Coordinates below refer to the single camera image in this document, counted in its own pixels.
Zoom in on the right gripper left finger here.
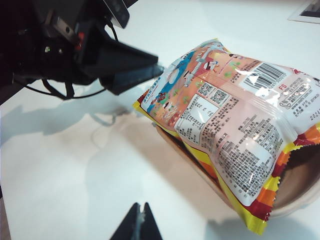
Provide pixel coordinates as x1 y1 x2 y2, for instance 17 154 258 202
108 202 146 240

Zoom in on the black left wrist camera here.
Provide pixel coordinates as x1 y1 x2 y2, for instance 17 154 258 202
102 0 131 30

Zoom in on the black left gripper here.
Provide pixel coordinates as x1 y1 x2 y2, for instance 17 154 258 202
37 9 165 96

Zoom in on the beige pulp food box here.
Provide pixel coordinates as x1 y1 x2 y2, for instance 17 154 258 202
152 122 320 218

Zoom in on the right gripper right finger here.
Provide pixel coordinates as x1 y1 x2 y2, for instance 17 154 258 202
140 202 165 240

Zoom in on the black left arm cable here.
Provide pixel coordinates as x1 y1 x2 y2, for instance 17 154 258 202
12 72 108 101

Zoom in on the orange yellow chip bag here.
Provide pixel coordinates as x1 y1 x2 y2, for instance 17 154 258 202
131 37 320 230

